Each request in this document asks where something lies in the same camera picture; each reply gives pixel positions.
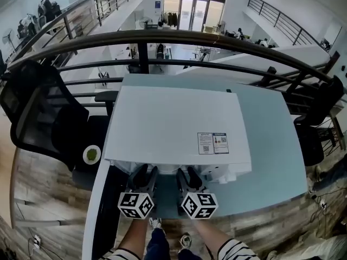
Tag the black mesh office chair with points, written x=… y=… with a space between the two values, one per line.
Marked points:
x=35 y=112

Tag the black straight metal railing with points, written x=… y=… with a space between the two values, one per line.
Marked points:
x=277 y=20
x=69 y=26

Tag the person's right forearm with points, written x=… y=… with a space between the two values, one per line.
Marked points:
x=211 y=234

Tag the green broccoli piece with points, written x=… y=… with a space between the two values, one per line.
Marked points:
x=92 y=154

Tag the rack of dark coats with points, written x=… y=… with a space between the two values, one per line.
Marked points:
x=170 y=19

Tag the white power strip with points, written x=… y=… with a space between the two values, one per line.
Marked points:
x=323 y=205
x=37 y=240

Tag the black high-backed office chair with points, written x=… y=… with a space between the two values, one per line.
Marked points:
x=314 y=145

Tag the person's shoe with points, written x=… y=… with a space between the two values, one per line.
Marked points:
x=185 y=241
x=155 y=223

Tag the person's left forearm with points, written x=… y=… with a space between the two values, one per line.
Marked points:
x=134 y=234

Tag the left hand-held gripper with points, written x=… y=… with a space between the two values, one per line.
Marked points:
x=134 y=204

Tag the person's dark trousers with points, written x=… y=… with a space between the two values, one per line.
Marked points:
x=158 y=242

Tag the glass entrance doors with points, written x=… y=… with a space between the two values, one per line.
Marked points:
x=195 y=12

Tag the person's right shoe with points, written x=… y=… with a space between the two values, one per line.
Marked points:
x=185 y=241

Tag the blue wall sign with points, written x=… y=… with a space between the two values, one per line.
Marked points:
x=158 y=4

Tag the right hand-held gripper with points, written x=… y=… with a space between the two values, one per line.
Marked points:
x=200 y=206

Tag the person's striped shirt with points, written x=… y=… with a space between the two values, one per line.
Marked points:
x=236 y=250

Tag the person's left shoe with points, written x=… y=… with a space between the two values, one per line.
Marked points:
x=155 y=223

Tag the light blue white-legged table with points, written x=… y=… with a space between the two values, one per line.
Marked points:
x=271 y=145

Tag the black curved metal railing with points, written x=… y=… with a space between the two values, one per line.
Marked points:
x=173 y=35

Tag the white microwave oven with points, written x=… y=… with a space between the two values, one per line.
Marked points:
x=176 y=118

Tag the white plate under green food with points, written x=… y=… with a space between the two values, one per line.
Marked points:
x=92 y=162

